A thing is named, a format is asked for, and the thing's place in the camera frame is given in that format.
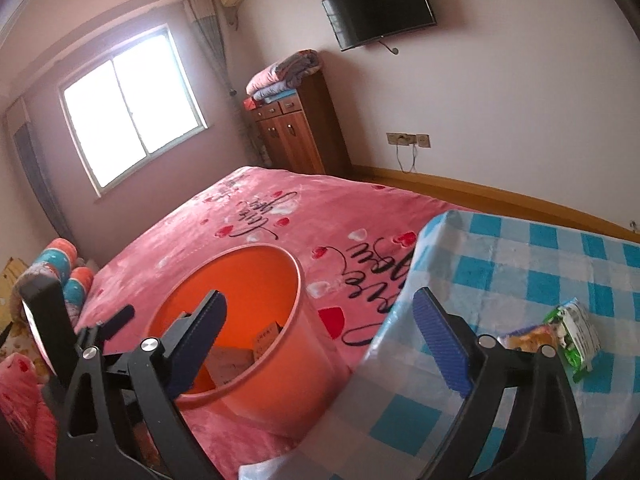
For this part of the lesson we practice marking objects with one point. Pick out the orange plastic bucket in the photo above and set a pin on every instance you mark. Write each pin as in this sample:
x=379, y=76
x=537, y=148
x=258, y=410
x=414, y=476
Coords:
x=310, y=350

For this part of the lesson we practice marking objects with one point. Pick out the brown wooden cabinet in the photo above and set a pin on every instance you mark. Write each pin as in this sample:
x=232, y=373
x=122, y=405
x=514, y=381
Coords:
x=300, y=135

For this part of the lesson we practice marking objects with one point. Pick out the black wall television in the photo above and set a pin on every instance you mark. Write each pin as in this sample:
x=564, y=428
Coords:
x=375, y=5

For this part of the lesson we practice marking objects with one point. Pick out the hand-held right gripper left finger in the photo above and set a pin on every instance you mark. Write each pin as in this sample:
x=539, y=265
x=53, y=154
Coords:
x=200, y=350

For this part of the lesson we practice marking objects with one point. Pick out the bright window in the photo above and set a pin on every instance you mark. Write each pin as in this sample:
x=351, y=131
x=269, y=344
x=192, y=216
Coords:
x=130, y=110

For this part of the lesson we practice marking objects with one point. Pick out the beige wall socket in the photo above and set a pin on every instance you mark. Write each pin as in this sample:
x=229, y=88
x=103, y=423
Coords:
x=400, y=138
x=423, y=141

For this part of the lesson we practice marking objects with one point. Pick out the folded pink blanket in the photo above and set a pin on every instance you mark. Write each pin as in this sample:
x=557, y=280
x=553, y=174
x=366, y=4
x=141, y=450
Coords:
x=265, y=82

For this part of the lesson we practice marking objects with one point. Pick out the pink floral quilt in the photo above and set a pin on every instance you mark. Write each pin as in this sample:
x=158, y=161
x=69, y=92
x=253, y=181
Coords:
x=22, y=405

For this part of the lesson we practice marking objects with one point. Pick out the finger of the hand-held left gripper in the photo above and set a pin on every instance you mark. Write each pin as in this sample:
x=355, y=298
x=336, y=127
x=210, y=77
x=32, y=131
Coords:
x=122, y=316

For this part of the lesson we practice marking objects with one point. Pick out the grey beige curtain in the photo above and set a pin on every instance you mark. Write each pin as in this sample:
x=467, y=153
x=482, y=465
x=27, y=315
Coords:
x=215, y=50
x=35, y=170

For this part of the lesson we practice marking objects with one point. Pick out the orange teal striped pillow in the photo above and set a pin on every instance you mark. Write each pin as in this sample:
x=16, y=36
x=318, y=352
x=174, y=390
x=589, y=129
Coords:
x=80, y=285
x=50, y=260

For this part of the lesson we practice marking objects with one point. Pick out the green white snack packet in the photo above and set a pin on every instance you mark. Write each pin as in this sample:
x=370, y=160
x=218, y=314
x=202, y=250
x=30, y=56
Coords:
x=580, y=335

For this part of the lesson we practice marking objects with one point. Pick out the white plastic bag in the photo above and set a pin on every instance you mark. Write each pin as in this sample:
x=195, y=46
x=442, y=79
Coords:
x=230, y=365

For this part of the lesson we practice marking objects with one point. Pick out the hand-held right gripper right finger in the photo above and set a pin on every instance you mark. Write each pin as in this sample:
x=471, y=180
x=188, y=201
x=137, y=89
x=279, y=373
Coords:
x=442, y=345

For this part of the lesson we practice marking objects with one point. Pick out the pink printed blanket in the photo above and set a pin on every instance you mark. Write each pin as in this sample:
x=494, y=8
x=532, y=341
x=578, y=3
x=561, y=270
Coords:
x=200, y=230

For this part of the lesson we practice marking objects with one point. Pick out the yellow printed sheet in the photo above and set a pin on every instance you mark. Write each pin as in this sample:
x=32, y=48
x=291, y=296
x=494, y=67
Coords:
x=12, y=310

